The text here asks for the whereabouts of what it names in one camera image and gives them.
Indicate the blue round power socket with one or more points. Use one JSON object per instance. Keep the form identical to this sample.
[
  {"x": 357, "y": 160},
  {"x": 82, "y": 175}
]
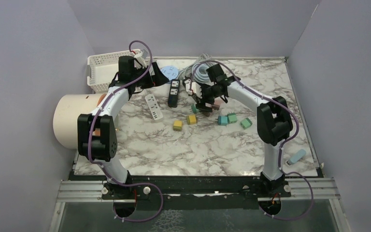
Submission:
[{"x": 171, "y": 72}]

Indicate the cream cylinder container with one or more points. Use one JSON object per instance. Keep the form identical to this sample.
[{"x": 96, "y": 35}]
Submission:
[{"x": 66, "y": 114}]

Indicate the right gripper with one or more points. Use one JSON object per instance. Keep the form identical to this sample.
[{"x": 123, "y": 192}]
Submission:
[{"x": 201, "y": 102}]

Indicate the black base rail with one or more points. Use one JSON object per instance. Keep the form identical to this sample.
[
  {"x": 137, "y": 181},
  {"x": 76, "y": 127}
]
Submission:
[{"x": 191, "y": 192}]

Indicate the yellow plug adapter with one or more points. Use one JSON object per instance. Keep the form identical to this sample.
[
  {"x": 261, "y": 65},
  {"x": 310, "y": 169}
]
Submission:
[
  {"x": 177, "y": 125},
  {"x": 191, "y": 119}
]

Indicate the black power strip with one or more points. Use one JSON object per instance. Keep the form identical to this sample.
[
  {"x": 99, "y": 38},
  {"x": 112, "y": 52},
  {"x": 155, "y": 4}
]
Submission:
[
  {"x": 186, "y": 83},
  {"x": 173, "y": 93}
]

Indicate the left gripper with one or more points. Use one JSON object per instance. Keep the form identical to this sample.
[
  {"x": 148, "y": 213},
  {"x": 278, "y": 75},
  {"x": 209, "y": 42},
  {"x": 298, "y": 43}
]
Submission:
[{"x": 158, "y": 79}]

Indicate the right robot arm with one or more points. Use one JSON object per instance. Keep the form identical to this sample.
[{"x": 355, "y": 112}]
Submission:
[{"x": 274, "y": 119}]

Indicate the white plastic basket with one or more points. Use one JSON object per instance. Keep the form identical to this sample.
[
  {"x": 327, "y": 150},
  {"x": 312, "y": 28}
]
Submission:
[{"x": 102, "y": 68}]

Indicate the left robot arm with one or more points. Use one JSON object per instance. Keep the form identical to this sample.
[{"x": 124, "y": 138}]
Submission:
[{"x": 97, "y": 140}]

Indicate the light blue small device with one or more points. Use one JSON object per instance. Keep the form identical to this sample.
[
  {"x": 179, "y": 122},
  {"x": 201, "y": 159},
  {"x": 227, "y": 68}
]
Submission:
[{"x": 296, "y": 157}]

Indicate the white power strip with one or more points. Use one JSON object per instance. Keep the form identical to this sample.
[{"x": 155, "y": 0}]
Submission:
[{"x": 154, "y": 107}]

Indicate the green plug adapter white strip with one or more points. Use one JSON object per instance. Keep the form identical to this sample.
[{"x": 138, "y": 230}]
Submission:
[{"x": 246, "y": 123}]

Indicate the teal plug adapter round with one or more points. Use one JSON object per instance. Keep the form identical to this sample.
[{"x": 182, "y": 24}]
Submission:
[{"x": 222, "y": 120}]

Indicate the pink plug adapter round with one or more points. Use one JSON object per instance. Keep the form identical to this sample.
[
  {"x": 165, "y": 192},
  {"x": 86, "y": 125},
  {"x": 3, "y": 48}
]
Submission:
[{"x": 207, "y": 114}]

